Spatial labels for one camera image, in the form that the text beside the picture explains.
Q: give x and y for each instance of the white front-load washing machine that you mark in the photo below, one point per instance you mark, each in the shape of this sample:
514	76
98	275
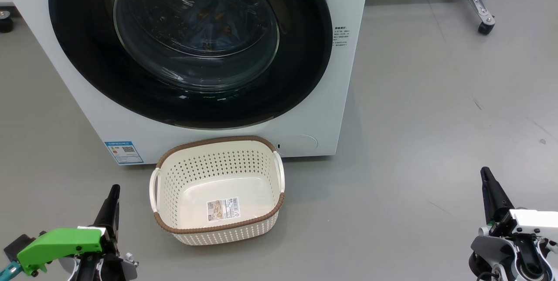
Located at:
348	98

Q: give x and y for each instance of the black caster wheel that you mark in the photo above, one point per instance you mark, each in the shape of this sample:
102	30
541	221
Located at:
5	22

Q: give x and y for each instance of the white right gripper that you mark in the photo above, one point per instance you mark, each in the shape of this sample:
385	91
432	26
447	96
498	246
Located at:
536	222

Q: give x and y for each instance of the barcode label in basket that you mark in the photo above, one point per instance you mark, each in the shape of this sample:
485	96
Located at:
223	209

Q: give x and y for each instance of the blue cartoon print pyjama garment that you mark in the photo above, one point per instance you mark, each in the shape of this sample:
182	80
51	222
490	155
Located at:
209	45

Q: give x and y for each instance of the round dark glass washer door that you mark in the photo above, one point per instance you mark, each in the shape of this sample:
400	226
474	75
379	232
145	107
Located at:
87	67

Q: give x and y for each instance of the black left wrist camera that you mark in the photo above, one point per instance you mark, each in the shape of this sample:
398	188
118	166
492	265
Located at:
15	244

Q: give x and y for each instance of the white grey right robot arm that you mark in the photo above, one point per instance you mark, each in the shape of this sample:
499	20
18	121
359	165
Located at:
492	250

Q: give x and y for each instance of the blue energy label sticker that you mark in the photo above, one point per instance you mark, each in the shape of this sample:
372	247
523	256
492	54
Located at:
124	152

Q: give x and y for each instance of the cream perforated laundry basket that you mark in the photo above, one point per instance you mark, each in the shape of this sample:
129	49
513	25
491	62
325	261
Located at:
218	172

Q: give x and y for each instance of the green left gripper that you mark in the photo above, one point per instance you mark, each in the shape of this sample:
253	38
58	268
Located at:
61	242

